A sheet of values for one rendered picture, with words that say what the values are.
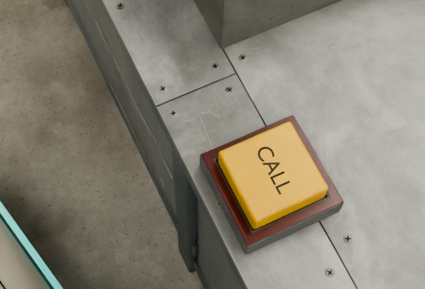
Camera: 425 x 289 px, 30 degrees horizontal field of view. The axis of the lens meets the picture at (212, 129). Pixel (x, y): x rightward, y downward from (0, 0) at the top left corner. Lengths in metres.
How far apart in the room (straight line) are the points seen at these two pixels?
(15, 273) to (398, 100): 0.67
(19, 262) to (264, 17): 0.63
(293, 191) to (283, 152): 0.03
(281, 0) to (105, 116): 0.93
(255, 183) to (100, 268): 0.88
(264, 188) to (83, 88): 1.03
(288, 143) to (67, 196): 0.93
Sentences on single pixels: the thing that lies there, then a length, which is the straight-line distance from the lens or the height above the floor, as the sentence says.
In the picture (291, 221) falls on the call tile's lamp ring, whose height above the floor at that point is 0.82.
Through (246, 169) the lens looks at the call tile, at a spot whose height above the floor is 0.84.
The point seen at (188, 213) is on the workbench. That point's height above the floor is 0.33.
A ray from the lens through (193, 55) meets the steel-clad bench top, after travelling 0.65.
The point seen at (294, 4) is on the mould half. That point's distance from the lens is 0.66.
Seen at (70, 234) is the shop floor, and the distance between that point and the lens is 1.45.
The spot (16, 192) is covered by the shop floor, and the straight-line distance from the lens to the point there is 1.49.
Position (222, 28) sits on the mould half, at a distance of 0.63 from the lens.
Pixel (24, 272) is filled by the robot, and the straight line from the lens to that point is 1.16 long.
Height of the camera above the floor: 1.36
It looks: 65 degrees down
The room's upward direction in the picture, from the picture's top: 2 degrees clockwise
